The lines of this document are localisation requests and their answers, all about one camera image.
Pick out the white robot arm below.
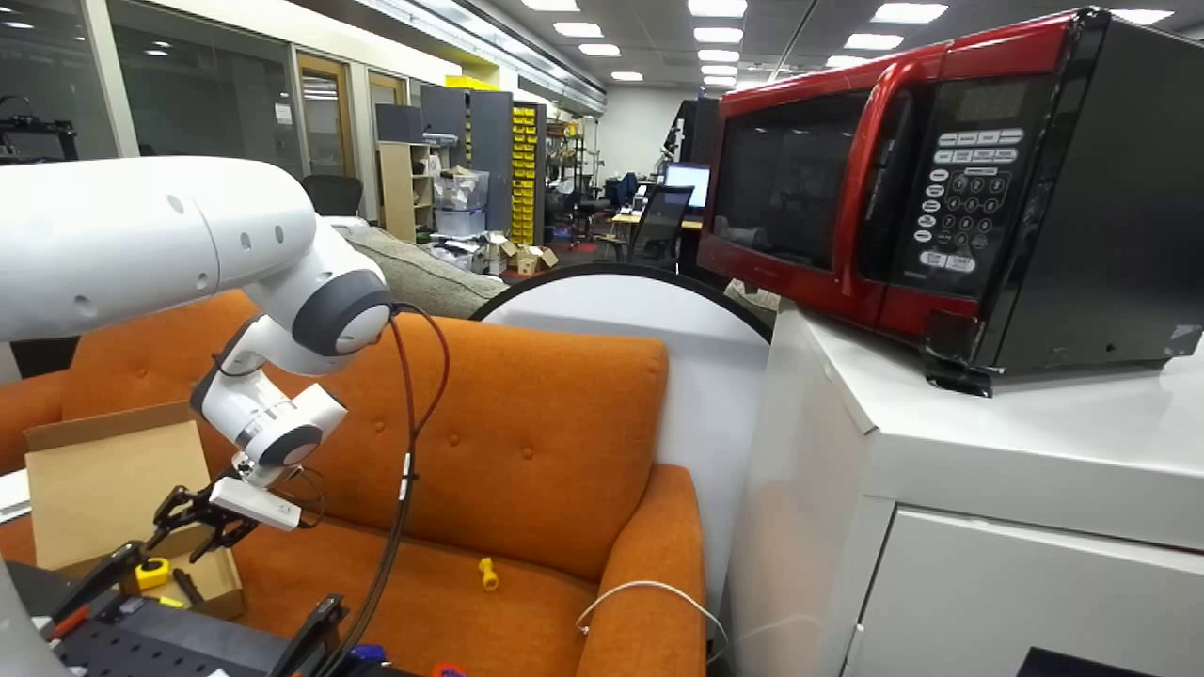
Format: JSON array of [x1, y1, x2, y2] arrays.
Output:
[[0, 154, 396, 557]]

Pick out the grey cushion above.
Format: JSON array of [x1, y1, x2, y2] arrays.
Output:
[[334, 220, 505, 315]]

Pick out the small yellow dumbbell toy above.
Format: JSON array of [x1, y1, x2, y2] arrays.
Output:
[[479, 557, 501, 593]]

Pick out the white cabinet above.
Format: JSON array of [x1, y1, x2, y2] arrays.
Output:
[[729, 309, 1204, 677]]

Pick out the open cardboard box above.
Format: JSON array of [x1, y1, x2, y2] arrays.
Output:
[[26, 405, 209, 578]]

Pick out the red microwave oven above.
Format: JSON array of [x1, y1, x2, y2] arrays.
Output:
[[699, 9, 1204, 391]]

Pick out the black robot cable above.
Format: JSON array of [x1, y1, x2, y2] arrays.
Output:
[[313, 304, 454, 677]]

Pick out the white cord on sofa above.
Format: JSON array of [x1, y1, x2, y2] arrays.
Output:
[[573, 574, 729, 645]]

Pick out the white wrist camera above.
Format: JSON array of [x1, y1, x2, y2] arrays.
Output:
[[209, 479, 302, 531]]

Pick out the orange fabric sofa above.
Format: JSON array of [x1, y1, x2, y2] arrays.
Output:
[[0, 291, 711, 677]]

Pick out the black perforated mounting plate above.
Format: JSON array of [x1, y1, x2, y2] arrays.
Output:
[[45, 591, 408, 677]]

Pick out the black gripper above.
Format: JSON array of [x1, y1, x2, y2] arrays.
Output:
[[149, 484, 255, 561]]

